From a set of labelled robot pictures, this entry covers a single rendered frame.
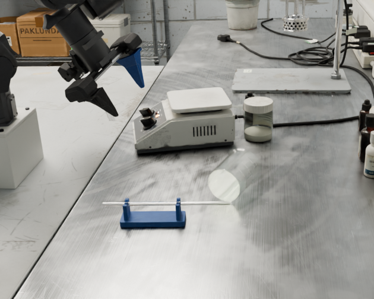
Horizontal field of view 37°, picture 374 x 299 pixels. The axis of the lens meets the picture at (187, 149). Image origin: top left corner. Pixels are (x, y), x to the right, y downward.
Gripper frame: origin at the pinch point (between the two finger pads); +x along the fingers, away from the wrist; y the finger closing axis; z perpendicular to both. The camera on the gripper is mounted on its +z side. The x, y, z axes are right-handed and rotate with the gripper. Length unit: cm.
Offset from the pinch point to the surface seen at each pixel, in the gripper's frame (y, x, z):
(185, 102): -5.8, 9.8, -6.7
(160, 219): 23.3, 12.4, -20.6
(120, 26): -147, 28, 169
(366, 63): -67, 44, -9
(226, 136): -5.4, 18.9, -11.7
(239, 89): -34.5, 25.3, 6.4
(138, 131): 1.7, 9.5, 1.4
